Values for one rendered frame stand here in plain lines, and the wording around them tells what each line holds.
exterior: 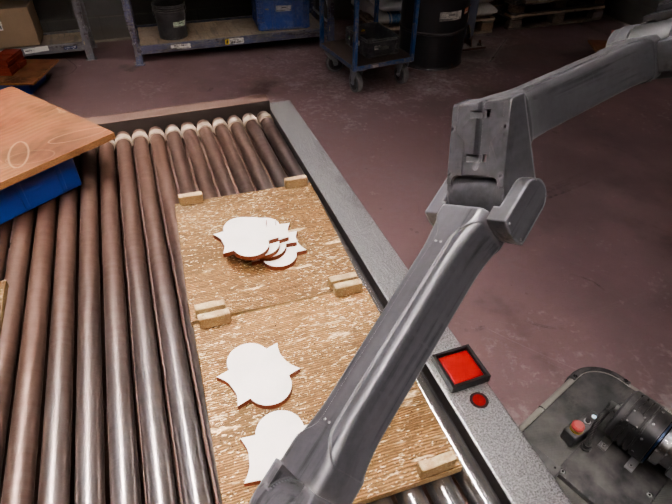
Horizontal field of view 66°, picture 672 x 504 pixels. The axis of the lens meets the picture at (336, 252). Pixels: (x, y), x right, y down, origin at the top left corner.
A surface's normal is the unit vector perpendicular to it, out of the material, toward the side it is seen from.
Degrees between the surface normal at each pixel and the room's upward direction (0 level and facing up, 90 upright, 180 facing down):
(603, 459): 0
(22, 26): 90
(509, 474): 0
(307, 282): 0
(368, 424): 62
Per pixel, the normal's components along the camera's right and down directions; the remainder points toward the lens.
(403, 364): 0.55, 0.11
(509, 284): 0.00, -0.76
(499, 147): -0.81, 0.04
